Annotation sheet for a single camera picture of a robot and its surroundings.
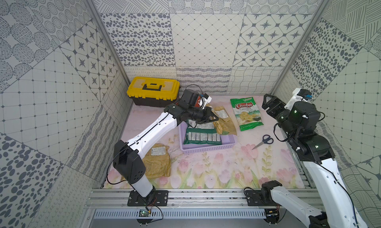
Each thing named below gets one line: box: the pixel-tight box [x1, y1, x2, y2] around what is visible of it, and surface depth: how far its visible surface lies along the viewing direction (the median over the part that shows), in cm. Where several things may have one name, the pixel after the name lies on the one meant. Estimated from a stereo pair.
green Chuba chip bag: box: [230, 96, 264, 132], surface depth 108 cm
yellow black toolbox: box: [126, 76, 181, 108], surface depth 104 cm
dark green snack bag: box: [183, 119, 222, 145], surface depth 95 cm
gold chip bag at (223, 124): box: [211, 106, 238, 136], surface depth 88 cm
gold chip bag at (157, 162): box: [142, 143, 171, 179], surface depth 85 cm
